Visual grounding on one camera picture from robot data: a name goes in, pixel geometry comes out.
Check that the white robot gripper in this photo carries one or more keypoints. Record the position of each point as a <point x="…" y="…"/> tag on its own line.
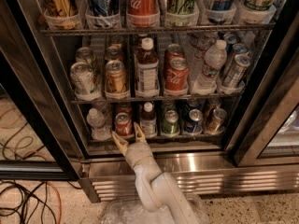
<point x="138" y="153"/>

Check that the red coke can front bottom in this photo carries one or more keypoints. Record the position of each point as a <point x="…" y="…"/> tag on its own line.
<point x="123" y="125"/>

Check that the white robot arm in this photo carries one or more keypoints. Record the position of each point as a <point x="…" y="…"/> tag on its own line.
<point x="155" y="188"/>

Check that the brown tea bottle bottom shelf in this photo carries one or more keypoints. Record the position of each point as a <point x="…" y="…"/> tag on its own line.
<point x="148" y="120"/>

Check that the brown tea bottle shelf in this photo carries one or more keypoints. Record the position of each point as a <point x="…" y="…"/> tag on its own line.
<point x="148" y="120"/>
<point x="146" y="70"/>

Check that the clear water bottle bottom shelf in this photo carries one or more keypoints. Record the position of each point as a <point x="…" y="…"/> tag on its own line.
<point x="98" y="123"/>

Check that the clear water bottle shelf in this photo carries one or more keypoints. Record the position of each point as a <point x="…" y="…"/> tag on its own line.
<point x="98" y="123"/>
<point x="214" y="59"/>

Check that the red coke can rear bottom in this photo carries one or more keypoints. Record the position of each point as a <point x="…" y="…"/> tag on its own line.
<point x="124" y="108"/>

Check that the green soda can bottom shelf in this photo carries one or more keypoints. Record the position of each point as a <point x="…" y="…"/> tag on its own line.
<point x="170" y="123"/>

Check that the stainless steel fridge grille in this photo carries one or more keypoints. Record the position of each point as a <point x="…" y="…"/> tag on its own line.
<point x="112" y="179"/>

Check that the blue soda can bottom shelf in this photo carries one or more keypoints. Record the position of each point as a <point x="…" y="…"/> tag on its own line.
<point x="193" y="122"/>

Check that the gold can middle front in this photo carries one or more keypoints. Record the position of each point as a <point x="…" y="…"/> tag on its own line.
<point x="116" y="85"/>

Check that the gold can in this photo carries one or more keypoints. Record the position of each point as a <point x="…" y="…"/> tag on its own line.
<point x="116" y="85"/>
<point x="114" y="53"/>

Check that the brown tea bottle middle shelf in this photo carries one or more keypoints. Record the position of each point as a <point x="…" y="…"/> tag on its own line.
<point x="146" y="70"/>

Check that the white green can middle front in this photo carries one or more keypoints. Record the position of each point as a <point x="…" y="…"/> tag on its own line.
<point x="83" y="78"/>

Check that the red coke can middle front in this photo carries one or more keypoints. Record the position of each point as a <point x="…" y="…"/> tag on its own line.
<point x="176" y="75"/>

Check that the brown soda can bottom shelf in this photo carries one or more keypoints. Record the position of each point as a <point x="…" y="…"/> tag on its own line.
<point x="214" y="123"/>

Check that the left glass fridge door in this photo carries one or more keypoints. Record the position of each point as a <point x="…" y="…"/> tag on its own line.
<point x="34" y="74"/>

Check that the glass fridge door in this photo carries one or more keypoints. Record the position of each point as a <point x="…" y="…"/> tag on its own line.
<point x="277" y="96"/>
<point x="34" y="74"/>

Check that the white green can middle rear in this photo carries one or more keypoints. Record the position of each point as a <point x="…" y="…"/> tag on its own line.
<point x="85" y="54"/>

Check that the red coke can middle rear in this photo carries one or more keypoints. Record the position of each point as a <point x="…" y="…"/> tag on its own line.
<point x="173" y="51"/>

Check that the clear water bottle middle shelf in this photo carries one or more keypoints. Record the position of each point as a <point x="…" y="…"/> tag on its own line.
<point x="214" y="59"/>

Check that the red coke can top shelf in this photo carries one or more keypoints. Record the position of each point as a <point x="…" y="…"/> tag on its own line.
<point x="142" y="13"/>

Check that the silver slim can middle front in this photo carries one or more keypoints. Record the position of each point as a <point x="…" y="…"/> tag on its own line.
<point x="239" y="66"/>

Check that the silver slim can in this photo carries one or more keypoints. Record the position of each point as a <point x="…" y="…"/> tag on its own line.
<point x="239" y="66"/>
<point x="238" y="48"/>

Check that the right glass fridge door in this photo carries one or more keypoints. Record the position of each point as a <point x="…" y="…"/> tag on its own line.
<point x="277" y="96"/>

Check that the blue white can top shelf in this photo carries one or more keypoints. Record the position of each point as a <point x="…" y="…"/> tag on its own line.
<point x="103" y="14"/>

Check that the yellow can top shelf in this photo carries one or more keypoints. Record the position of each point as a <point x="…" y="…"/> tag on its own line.
<point x="62" y="14"/>

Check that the red bull can top shelf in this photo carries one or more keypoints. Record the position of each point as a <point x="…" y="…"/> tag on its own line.
<point x="216" y="9"/>

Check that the clear plastic bag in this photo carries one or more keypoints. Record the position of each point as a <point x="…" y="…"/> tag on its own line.
<point x="133" y="212"/>

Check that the middle wire shelf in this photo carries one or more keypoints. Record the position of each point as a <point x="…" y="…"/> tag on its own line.
<point x="156" y="98"/>

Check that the wire shelf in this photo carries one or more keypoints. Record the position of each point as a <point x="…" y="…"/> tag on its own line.
<point x="160" y="30"/>
<point x="156" y="98"/>

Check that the top wire shelf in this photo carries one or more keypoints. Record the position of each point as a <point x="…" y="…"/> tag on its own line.
<point x="160" y="30"/>

